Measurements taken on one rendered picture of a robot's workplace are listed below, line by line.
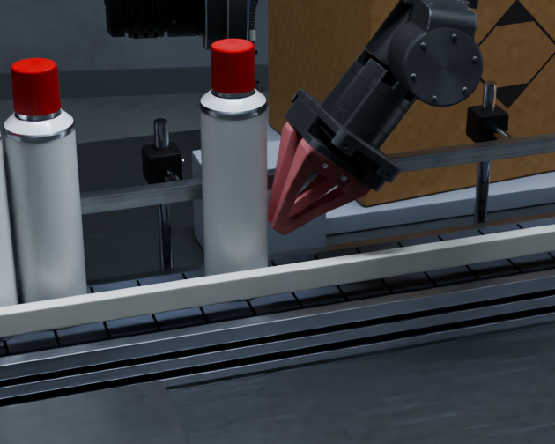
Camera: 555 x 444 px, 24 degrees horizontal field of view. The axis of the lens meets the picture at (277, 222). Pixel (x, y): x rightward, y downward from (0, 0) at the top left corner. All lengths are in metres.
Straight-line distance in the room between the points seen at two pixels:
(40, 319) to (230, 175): 0.18
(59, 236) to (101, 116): 2.87
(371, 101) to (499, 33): 0.30
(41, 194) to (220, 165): 0.14
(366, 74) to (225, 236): 0.17
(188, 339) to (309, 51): 0.42
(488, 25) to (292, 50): 0.22
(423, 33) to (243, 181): 0.18
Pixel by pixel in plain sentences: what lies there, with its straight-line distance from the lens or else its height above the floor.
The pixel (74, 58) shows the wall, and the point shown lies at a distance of 3.96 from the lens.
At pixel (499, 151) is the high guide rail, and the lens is 1.12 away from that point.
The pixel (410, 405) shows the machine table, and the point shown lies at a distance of 0.99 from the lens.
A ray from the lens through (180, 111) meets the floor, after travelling 3.84.
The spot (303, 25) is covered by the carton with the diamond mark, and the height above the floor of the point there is 0.99.
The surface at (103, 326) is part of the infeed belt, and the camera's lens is 1.00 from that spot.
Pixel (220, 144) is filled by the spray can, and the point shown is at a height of 1.01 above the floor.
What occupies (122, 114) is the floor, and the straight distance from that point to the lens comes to 3.84.
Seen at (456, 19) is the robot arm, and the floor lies 1.12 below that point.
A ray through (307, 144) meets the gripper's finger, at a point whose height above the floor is 1.01.
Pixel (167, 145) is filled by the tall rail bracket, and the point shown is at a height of 0.97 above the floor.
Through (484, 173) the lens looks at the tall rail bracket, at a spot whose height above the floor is 0.91.
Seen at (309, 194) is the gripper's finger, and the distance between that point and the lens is 1.03.
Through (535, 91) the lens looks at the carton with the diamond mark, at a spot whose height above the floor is 0.94.
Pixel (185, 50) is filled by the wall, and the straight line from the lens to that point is 3.96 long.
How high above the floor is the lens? 1.39
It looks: 26 degrees down
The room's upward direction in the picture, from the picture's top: straight up
